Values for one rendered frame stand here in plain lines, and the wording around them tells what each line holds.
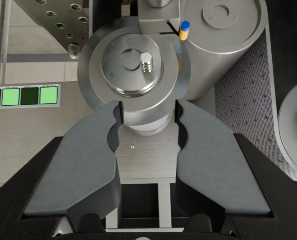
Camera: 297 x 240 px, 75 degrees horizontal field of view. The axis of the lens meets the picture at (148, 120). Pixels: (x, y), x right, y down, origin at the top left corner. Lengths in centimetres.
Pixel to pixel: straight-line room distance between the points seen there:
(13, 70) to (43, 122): 273
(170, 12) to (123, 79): 10
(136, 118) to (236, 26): 18
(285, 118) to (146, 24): 21
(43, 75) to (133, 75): 294
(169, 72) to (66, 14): 37
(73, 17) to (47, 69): 261
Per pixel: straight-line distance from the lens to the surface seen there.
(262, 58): 32
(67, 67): 306
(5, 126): 74
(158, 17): 25
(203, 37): 29
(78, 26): 60
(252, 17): 33
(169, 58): 26
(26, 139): 69
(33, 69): 324
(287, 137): 30
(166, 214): 61
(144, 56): 21
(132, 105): 24
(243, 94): 36
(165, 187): 59
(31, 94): 70
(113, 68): 24
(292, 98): 31
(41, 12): 58
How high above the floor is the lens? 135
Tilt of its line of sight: 8 degrees down
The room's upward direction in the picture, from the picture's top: 178 degrees clockwise
